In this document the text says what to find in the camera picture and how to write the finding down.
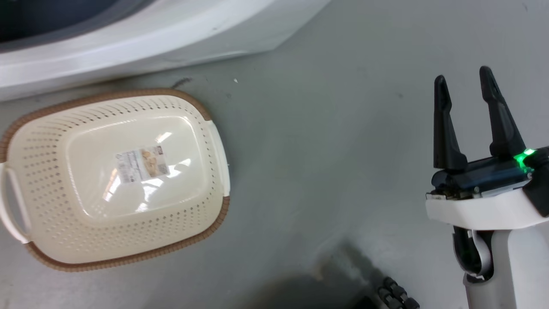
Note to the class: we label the right gripper body white and dark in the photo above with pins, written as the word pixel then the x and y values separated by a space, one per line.
pixel 484 206

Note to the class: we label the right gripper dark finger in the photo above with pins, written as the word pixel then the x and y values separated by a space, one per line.
pixel 502 124
pixel 444 137

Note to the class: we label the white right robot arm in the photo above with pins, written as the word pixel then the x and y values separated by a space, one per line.
pixel 519 270

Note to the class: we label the white washing machine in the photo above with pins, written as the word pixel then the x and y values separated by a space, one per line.
pixel 180 34

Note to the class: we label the cream perforated laundry basket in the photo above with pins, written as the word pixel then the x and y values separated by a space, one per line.
pixel 51 171

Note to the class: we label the dark round washing machine door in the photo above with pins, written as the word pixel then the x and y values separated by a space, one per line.
pixel 51 17

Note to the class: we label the paper label sticker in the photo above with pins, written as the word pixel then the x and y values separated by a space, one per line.
pixel 141 165

